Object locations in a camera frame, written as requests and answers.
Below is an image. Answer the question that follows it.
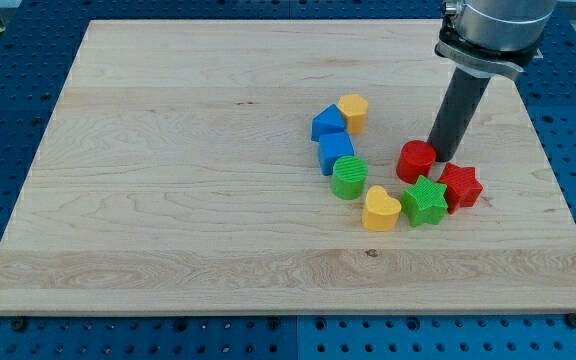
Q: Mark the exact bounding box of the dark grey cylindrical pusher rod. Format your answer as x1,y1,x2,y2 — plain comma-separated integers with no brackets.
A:
427,68,490,162

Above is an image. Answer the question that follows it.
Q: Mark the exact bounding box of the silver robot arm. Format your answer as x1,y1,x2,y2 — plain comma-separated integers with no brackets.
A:
427,0,556,162

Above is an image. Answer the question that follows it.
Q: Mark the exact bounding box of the yellow hexagon block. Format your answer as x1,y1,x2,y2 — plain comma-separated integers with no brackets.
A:
337,94,369,135

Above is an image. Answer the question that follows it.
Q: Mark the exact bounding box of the blue triangle block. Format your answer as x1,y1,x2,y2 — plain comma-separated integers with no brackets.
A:
311,104,346,142

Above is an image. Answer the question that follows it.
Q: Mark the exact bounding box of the red cylinder block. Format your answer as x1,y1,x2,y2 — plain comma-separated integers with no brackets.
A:
395,140,436,184

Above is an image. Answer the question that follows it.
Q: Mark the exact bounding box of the red star block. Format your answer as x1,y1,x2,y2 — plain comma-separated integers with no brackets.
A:
438,162,484,214

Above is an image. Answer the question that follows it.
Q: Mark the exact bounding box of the green star block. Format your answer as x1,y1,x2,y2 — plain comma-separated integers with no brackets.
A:
401,175,448,227

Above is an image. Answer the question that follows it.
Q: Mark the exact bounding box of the green cylinder block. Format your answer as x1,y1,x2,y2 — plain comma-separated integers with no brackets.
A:
331,155,368,200

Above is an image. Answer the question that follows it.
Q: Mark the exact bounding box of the blue cube block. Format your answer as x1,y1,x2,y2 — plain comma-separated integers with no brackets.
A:
318,132,355,176

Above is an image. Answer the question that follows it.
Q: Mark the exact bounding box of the yellow heart block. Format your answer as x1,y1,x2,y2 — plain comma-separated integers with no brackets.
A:
361,185,402,232

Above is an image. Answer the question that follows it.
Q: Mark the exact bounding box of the light wooden board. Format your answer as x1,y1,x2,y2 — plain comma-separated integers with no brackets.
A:
0,20,576,317

